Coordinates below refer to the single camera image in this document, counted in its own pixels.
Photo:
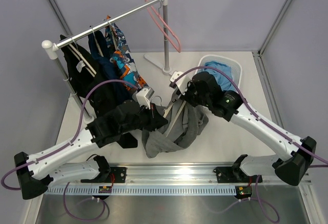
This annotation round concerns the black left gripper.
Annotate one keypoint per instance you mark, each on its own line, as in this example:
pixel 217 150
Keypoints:
pixel 155 120

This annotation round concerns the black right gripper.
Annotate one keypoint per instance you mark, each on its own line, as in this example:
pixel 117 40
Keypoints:
pixel 190 85

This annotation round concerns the grey knit shorts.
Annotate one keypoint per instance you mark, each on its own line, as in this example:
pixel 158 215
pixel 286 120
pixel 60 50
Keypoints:
pixel 185 123

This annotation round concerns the light blue shorts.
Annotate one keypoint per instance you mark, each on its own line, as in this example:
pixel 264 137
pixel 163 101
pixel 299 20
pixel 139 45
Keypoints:
pixel 223 75

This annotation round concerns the pink clothes hanger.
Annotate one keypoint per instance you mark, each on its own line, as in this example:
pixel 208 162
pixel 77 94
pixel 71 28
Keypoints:
pixel 164 28

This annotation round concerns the white hanger with grey shorts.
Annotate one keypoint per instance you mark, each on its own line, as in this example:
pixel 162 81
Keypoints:
pixel 174 113

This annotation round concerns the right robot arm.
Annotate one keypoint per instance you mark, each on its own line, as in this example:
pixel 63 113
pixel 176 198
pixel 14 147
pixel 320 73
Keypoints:
pixel 293 155

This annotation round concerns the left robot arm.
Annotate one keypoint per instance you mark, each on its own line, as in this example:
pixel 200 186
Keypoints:
pixel 97 134

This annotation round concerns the patterned navy orange shorts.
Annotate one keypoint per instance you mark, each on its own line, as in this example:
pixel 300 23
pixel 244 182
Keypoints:
pixel 126 65

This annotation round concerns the wooden hanger with patterned shorts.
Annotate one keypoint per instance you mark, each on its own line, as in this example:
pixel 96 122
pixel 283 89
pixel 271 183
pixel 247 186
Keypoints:
pixel 110 37

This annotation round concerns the wooden hanger with black garment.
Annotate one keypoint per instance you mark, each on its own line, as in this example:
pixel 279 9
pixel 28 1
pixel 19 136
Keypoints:
pixel 82 62

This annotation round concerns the white perforated basket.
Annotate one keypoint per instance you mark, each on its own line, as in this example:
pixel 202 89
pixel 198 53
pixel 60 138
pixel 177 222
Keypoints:
pixel 235 66

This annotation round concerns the navy blue garment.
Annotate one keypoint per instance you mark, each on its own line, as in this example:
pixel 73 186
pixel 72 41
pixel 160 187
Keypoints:
pixel 111 72

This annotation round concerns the black garment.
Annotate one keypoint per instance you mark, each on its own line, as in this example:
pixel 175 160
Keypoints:
pixel 103 100

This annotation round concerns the silver clothes rack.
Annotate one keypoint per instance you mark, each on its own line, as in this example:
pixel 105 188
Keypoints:
pixel 51 48

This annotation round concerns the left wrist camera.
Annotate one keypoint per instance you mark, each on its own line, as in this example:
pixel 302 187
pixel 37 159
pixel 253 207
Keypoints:
pixel 143 97

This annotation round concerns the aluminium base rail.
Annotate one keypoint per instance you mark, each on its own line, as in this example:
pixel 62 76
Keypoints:
pixel 179 174

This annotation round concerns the white slotted cable duct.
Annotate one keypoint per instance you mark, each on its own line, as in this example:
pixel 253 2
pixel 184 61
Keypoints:
pixel 121 190

